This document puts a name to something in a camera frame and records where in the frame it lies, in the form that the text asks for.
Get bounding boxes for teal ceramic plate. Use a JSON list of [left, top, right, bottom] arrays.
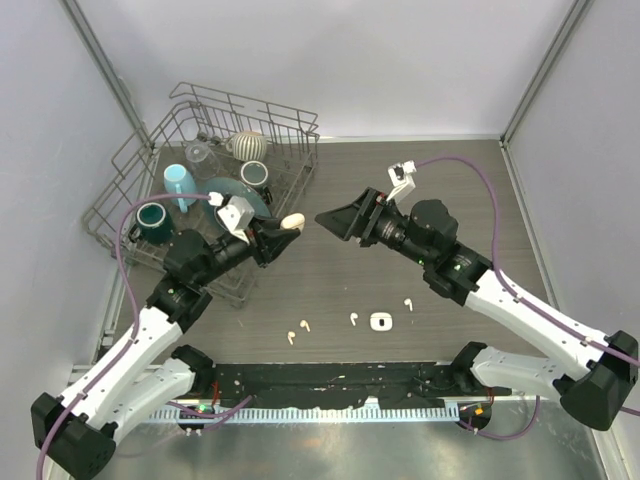
[[199, 176, 272, 237]]

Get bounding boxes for striped beige mug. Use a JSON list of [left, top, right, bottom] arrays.
[[225, 131, 268, 162]]

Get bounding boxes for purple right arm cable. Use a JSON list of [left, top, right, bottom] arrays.
[[413, 155, 640, 371]]

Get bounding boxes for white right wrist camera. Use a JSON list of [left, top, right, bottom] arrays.
[[387, 161, 417, 203]]

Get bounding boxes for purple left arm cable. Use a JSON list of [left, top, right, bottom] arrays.
[[35, 193, 216, 480]]

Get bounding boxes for clear drinking glass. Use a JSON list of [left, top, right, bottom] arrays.
[[185, 140, 219, 180]]

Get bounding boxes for beige earbud charging case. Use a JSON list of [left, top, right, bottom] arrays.
[[280, 213, 306, 231]]

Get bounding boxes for light blue mug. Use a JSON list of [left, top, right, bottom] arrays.
[[163, 164, 198, 214]]

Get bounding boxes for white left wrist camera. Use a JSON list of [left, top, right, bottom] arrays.
[[207, 192, 255, 244]]

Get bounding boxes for dark green mug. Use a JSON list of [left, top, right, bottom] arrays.
[[128, 202, 174, 246]]

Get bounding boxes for white rimmed teal cup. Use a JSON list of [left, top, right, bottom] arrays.
[[240, 161, 269, 189]]

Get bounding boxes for white cable duct strip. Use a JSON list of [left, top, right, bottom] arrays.
[[149, 405, 461, 424]]

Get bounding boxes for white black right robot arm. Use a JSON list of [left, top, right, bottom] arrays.
[[315, 188, 639, 431]]

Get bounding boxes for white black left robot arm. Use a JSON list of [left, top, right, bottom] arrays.
[[31, 213, 305, 479]]

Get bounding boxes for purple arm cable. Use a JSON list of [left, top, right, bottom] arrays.
[[413, 155, 640, 371], [35, 193, 216, 480]]

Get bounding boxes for grey wire dish rack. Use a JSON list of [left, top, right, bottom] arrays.
[[82, 82, 321, 307]]

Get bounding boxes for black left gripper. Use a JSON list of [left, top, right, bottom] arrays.
[[194, 214, 299, 287]]

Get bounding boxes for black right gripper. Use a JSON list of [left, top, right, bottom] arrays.
[[316, 186, 433, 267]]

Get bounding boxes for white earbud charging case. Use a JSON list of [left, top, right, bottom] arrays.
[[369, 312, 393, 332]]

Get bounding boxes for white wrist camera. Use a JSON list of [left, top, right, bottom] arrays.
[[207, 192, 255, 244], [387, 161, 417, 203]]

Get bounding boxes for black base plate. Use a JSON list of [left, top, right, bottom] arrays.
[[203, 362, 511, 410]]

